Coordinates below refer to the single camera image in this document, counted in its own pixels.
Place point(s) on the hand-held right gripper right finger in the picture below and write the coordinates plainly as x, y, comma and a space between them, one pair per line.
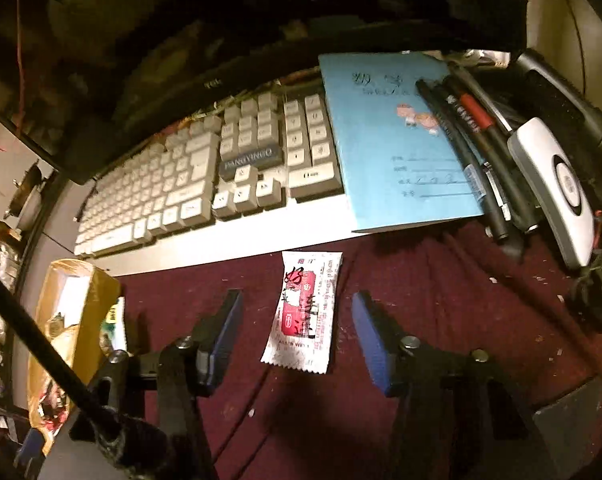
371, 340

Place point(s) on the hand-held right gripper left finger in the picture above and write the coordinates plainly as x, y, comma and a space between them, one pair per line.
226, 330

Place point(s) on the white red sachet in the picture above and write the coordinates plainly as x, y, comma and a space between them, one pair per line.
303, 310

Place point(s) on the white green snack packet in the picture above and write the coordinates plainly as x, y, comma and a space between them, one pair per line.
113, 325

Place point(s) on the cardboard box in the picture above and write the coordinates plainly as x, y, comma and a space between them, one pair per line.
93, 310

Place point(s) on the gold snack packet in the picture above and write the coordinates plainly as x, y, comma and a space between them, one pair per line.
66, 340

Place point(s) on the shiny red snack packet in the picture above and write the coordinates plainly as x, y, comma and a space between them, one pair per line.
56, 400

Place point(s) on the dark red tablecloth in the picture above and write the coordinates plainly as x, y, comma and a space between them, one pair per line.
456, 310

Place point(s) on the white computer keyboard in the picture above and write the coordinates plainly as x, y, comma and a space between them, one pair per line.
171, 190

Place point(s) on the blue notebook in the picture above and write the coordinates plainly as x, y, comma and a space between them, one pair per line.
381, 160

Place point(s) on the black rod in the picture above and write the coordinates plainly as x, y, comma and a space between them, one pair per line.
41, 345

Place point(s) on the black pen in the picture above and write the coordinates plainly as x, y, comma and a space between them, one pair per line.
501, 195

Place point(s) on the bundle of dark pens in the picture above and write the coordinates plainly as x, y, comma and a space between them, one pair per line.
456, 145

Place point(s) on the dark grey flat device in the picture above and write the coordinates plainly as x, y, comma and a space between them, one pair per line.
571, 425

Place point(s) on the clear plastic bag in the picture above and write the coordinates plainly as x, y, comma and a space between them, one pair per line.
1, 265

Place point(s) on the white grey device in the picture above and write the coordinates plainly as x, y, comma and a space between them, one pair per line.
541, 170

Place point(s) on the black wok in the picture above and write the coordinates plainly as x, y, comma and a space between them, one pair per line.
31, 180

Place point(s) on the dark sauce bottle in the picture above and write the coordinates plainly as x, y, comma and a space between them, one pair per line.
1, 225

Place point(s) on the red banded black marker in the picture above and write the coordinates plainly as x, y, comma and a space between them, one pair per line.
476, 110

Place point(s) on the black computer monitor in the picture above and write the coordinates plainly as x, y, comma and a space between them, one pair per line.
231, 35

